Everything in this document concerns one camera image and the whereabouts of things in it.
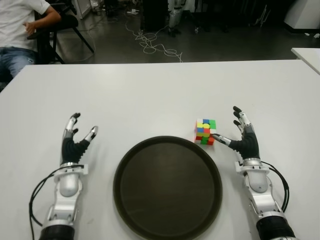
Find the black floor cabinet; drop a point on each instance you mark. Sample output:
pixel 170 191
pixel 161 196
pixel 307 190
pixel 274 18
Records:
pixel 155 15

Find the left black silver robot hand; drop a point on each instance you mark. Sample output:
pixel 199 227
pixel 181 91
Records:
pixel 71 150

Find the multicoloured Rubik's cube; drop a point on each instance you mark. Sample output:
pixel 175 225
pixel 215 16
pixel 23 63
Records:
pixel 205 130

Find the white framed panel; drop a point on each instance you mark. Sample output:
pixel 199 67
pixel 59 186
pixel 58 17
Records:
pixel 83 10

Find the folded silver stand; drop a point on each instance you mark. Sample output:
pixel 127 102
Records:
pixel 261 20

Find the small white floor object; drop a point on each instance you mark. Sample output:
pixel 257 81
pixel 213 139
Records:
pixel 315 35

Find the black chair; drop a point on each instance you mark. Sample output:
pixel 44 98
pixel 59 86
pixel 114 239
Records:
pixel 67 21

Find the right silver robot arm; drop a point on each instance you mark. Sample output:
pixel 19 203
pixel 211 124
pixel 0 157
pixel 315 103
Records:
pixel 257 182

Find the white cabinet with black base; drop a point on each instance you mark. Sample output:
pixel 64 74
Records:
pixel 305 12

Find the white power strip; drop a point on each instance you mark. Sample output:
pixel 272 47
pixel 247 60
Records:
pixel 133 11

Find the seated person in white shirt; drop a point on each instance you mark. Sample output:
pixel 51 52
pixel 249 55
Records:
pixel 15 22

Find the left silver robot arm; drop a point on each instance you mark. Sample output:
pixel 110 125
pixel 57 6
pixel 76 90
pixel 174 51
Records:
pixel 67 185

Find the white side table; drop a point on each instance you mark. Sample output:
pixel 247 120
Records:
pixel 310 57

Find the dark round plate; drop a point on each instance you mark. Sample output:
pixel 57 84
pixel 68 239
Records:
pixel 167 190

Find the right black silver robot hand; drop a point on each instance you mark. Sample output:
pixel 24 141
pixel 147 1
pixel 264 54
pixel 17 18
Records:
pixel 248 147

